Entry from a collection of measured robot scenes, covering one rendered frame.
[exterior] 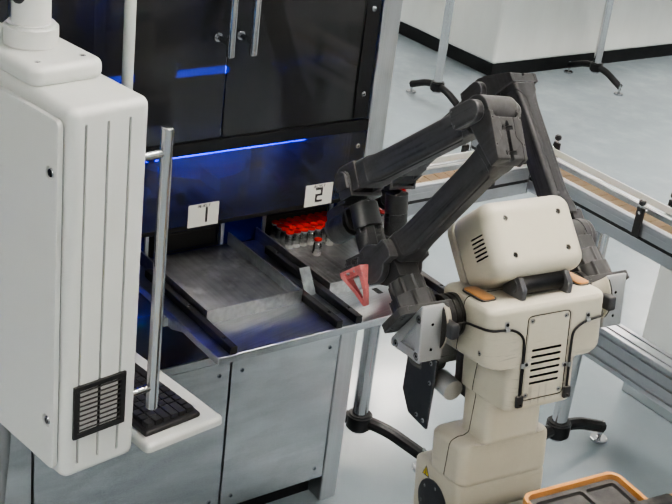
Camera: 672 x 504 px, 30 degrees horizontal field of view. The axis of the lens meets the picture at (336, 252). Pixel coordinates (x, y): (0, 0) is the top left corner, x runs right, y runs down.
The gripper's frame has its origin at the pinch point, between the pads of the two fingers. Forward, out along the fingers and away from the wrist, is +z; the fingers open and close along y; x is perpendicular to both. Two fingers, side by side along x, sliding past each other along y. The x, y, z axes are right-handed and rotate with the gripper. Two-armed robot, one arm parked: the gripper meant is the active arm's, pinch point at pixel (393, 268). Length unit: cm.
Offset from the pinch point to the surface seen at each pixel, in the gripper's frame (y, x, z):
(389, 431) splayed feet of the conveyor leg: 45, -37, 74
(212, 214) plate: 22.8, 38.8, -14.0
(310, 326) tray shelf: -11.0, 32.4, 5.1
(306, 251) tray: 21.5, 11.8, -0.2
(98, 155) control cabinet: -39, 96, -49
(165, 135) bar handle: -35, 82, -51
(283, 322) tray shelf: -7.0, 37.2, 4.4
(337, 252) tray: 18.0, 4.5, 0.3
